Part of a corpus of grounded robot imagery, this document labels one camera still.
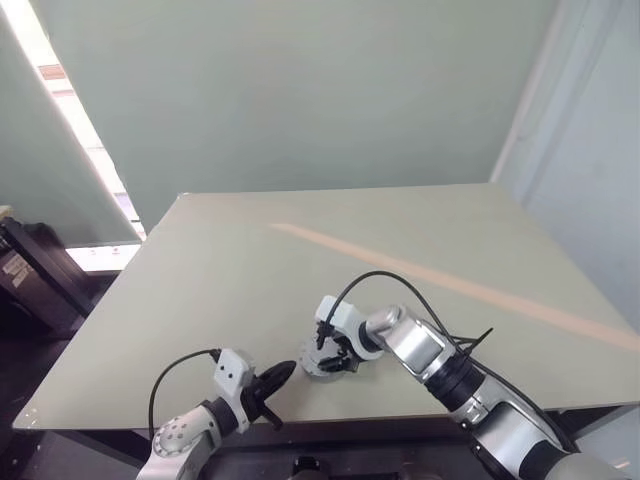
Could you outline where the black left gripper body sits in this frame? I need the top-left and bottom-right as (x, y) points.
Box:
(243, 374), (284, 432)

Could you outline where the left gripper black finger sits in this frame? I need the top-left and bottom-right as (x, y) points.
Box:
(262, 359), (298, 383)
(259, 372), (292, 397)

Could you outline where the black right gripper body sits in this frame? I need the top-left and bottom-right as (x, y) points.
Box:
(315, 322), (352, 360)

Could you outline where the motor housing with copper windings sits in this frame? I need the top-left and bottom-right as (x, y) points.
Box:
(302, 349), (359, 383)

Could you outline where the dark rounded shape under table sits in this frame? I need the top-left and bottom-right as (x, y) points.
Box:
(291, 441), (322, 480)

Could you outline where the black zip tie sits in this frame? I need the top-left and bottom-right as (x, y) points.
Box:
(453, 326), (495, 362)

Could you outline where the dark cabinet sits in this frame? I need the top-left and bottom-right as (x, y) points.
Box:
(0, 215), (97, 342)

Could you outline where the white label on cabinet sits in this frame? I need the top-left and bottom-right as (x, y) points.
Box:
(1, 258), (32, 289)

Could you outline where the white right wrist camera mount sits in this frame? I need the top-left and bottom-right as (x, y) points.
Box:
(314, 295), (385, 362)

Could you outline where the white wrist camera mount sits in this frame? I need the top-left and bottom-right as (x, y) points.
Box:
(314, 295), (385, 362)
(213, 348), (258, 434)

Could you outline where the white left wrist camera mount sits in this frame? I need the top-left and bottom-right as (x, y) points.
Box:
(213, 348), (258, 434)

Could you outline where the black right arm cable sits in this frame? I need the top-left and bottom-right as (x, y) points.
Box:
(325, 270), (577, 451)

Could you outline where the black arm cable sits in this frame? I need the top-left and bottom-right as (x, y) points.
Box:
(148, 347), (224, 442)
(325, 270), (577, 451)

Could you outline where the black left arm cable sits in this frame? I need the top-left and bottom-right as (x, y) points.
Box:
(148, 347), (224, 442)

